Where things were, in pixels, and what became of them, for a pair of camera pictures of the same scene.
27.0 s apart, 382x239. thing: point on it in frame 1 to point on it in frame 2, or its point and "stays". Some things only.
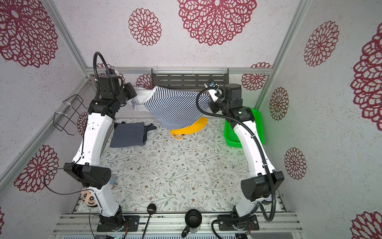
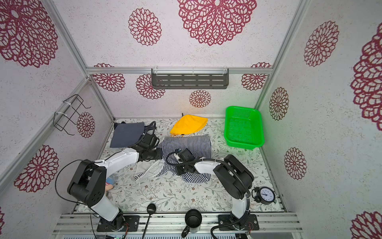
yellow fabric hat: x=179 y=133 stays
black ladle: x=151 y=209 stays
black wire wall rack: x=67 y=113 stays
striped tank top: x=171 y=108 to x=200 y=145
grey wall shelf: x=188 y=78 stays
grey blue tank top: x=128 y=134 stays
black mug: x=193 y=220 stays
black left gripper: x=129 y=87 to x=159 y=155
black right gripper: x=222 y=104 to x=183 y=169
